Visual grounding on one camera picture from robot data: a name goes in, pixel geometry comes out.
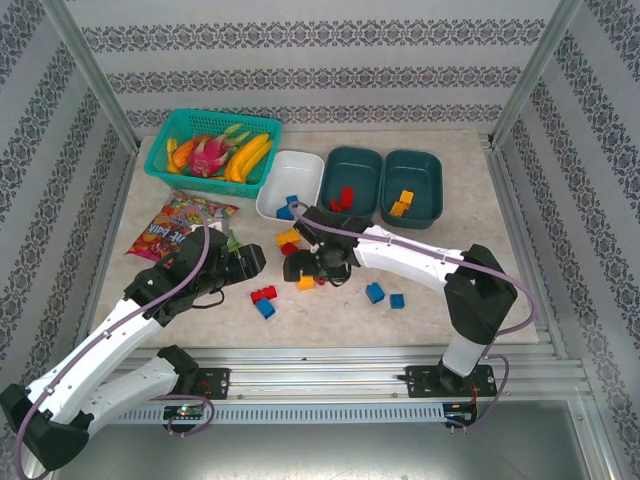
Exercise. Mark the aluminium side rail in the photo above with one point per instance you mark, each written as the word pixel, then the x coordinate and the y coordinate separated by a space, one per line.
pixel 520 240
pixel 107 240

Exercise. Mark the dark teal plastic container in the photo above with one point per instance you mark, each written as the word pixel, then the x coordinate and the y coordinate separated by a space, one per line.
pixel 352 170
pixel 412 172

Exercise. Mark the long red lego brick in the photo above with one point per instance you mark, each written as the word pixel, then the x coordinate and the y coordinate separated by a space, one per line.
pixel 346 196

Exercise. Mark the orange toy fruit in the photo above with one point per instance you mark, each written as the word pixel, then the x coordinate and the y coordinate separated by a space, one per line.
pixel 182 151

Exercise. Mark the yellow lego brick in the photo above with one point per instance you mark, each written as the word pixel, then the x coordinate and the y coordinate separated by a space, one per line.
pixel 305 283
pixel 287 236
pixel 398 208
pixel 406 197

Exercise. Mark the yellow toy banana bunch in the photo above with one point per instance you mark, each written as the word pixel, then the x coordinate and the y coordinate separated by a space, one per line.
pixel 245 155

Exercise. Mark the teal plastic basket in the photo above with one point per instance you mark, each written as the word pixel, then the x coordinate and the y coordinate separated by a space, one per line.
pixel 165 167

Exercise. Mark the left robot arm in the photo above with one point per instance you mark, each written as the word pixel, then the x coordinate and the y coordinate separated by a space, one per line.
pixel 100 350

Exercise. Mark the pink toy dragon fruit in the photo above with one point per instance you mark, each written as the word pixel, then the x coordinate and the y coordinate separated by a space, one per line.
pixel 204 156

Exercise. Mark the small yellow toy fruit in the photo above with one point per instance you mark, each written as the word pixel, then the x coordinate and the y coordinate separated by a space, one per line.
pixel 171 146

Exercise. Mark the small blue lego brick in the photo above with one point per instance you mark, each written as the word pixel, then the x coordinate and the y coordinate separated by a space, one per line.
pixel 396 301
pixel 291 199

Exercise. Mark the aluminium frame post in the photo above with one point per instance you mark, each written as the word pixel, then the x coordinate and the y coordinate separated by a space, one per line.
pixel 537 75
pixel 90 75

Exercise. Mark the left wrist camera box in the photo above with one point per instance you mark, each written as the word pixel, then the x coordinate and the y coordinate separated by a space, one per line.
pixel 218 229

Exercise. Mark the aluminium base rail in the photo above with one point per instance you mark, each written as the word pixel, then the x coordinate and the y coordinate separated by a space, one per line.
pixel 320 375

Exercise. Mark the colourful candy bag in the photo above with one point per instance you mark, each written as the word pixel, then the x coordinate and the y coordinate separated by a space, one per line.
pixel 155 235

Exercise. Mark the small circuit board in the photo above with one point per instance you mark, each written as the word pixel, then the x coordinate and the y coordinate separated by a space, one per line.
pixel 184 411
pixel 460 415

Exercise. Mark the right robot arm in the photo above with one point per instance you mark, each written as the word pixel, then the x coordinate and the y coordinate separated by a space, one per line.
pixel 415 260

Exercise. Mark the white plastic container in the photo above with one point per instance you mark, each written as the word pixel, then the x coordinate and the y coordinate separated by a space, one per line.
pixel 295 172

